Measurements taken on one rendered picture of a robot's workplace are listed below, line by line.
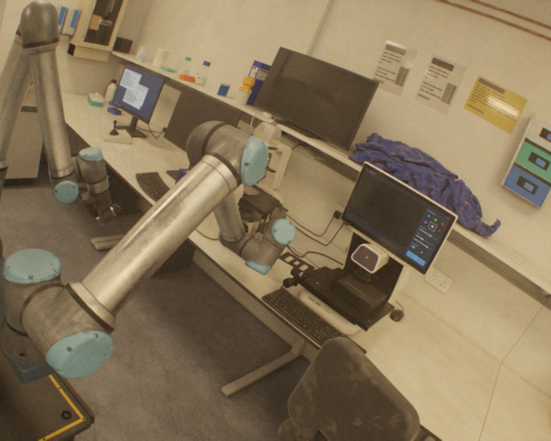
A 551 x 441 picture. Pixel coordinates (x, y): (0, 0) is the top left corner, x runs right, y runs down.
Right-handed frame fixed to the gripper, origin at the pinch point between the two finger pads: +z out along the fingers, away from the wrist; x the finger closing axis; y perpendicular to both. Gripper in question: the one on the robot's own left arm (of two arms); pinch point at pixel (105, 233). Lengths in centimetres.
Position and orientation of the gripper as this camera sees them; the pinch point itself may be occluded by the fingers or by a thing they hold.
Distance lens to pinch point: 167.3
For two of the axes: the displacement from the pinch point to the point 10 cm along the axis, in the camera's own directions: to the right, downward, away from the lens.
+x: -7.1, -4.1, 5.7
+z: 0.1, 8.0, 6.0
